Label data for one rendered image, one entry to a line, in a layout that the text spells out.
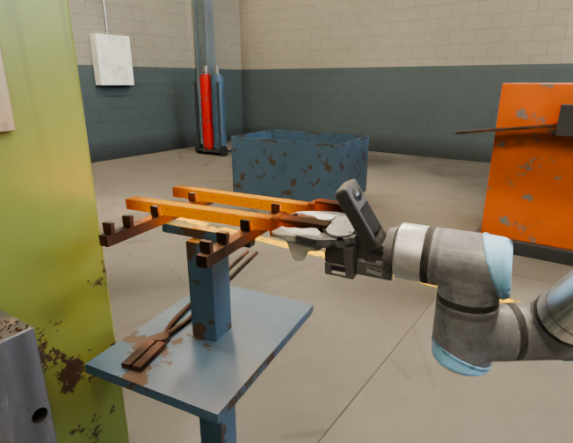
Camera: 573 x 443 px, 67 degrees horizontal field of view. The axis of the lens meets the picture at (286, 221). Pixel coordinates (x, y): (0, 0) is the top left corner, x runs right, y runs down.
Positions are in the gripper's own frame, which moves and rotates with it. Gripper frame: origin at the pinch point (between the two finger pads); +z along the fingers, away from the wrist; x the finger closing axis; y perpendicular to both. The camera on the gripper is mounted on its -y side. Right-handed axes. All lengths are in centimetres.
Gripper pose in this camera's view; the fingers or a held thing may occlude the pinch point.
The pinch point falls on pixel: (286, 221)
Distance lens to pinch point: 78.7
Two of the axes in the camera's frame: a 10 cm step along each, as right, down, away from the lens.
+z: -8.8, -1.3, 4.5
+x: 4.6, -4.4, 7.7
